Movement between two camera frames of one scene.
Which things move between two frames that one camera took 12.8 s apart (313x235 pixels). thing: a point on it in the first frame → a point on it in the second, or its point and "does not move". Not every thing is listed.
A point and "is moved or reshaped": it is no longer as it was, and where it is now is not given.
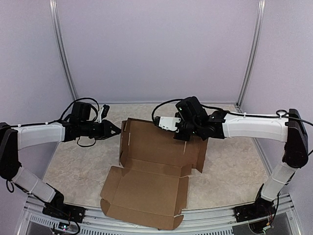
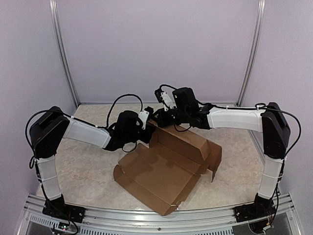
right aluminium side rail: (258, 147) does not move
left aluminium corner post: (55, 18) does not move
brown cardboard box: (150, 186) is moved or reshaped
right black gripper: (181, 137) → (161, 121)
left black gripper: (106, 131) → (150, 130)
